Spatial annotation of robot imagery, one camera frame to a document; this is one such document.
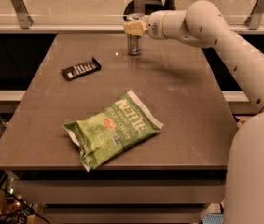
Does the green kettle chips bag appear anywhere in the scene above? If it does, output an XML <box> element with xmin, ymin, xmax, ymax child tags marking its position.
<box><xmin>63</xmin><ymin>91</ymin><xmax>163</xmax><ymax>171</ymax></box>

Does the black snack bar wrapper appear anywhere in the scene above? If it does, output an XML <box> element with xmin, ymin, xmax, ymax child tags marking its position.
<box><xmin>61</xmin><ymin>57</ymin><xmax>101</xmax><ymax>81</ymax></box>

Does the black office chair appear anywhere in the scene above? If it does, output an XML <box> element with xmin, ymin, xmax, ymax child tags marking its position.
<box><xmin>122</xmin><ymin>0</ymin><xmax>180</xmax><ymax>21</ymax></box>

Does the left metal railing post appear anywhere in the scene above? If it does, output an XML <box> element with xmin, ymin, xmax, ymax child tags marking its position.
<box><xmin>10</xmin><ymin>0</ymin><xmax>34</xmax><ymax>29</ymax></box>

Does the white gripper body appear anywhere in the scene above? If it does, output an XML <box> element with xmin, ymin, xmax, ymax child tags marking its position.
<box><xmin>145</xmin><ymin>10</ymin><xmax>167</xmax><ymax>40</ymax></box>

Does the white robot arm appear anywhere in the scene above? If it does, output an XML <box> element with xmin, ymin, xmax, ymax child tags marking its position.
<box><xmin>124</xmin><ymin>0</ymin><xmax>264</xmax><ymax>224</ymax></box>

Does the silver blue redbull can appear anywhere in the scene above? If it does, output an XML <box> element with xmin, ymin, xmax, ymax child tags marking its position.
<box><xmin>126</xmin><ymin>13</ymin><xmax>145</xmax><ymax>57</ymax></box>

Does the right metal railing post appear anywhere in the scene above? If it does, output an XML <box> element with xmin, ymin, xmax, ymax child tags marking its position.
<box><xmin>244</xmin><ymin>0</ymin><xmax>264</xmax><ymax>30</ymax></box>

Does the blue mesh basket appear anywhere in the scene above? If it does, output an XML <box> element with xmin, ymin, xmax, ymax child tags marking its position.
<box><xmin>202</xmin><ymin>213</ymin><xmax>224</xmax><ymax>224</ymax></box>

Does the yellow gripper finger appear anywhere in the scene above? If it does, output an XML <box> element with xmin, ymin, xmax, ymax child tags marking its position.
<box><xmin>123</xmin><ymin>21</ymin><xmax>147</xmax><ymax>36</ymax></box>

